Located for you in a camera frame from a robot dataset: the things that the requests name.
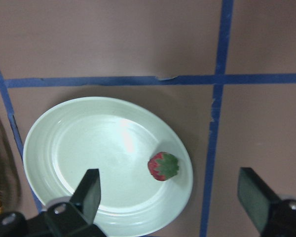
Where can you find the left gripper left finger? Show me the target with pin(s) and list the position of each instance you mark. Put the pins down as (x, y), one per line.
(87, 195)

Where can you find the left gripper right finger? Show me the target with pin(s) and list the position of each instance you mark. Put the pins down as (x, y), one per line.
(263, 207)

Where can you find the light green plate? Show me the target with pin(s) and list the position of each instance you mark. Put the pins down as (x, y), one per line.
(118, 138)

